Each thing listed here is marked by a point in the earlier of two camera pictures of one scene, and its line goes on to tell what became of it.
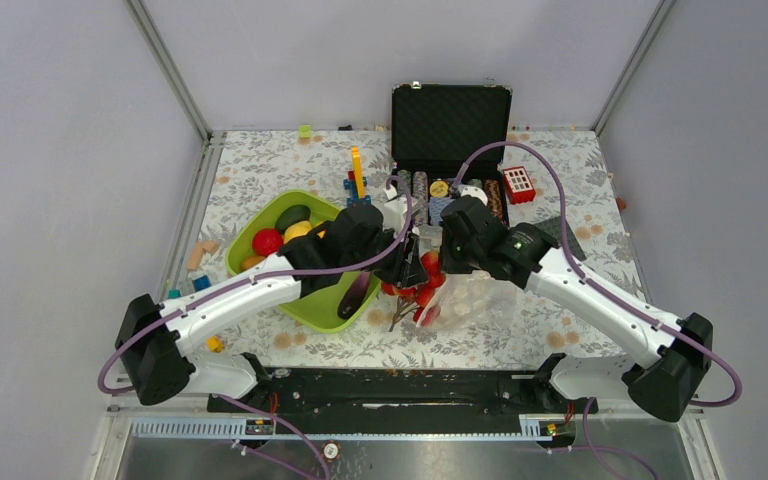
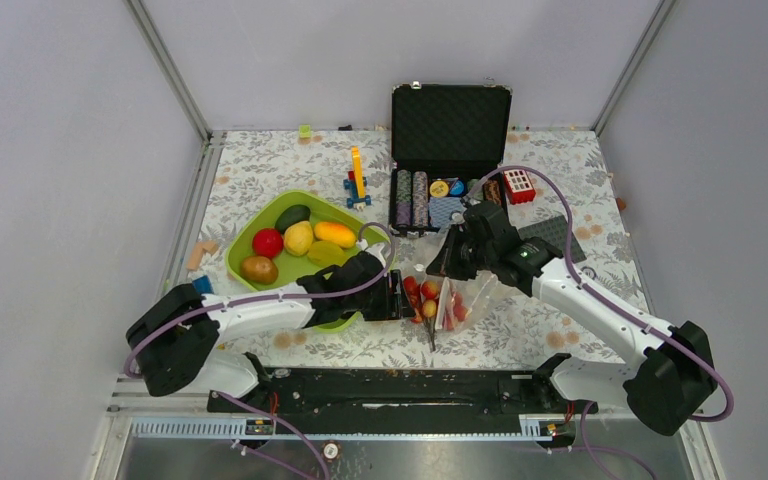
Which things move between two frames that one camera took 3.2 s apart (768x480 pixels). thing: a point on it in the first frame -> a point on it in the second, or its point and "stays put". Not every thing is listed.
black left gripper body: (386, 269) -> (379, 303)
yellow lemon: (298, 228) stays put
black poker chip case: (436, 127) stays put
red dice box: (518, 184) stays put
